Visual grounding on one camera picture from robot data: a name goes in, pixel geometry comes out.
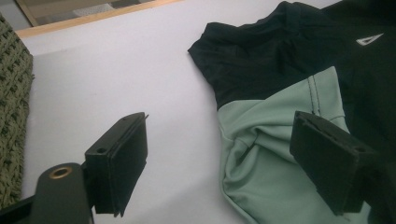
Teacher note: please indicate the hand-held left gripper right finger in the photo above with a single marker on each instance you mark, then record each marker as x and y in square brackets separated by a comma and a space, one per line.
[330, 161]

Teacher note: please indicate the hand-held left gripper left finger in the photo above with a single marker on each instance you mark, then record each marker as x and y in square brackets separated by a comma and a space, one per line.
[118, 168]

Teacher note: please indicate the black and mint shirt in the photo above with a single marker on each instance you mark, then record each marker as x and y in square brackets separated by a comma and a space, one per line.
[280, 62]

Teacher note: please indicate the green woven basket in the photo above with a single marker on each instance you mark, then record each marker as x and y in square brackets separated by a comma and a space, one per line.
[14, 118]

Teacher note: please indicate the white table board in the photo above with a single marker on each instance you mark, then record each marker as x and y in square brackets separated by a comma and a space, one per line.
[124, 77]

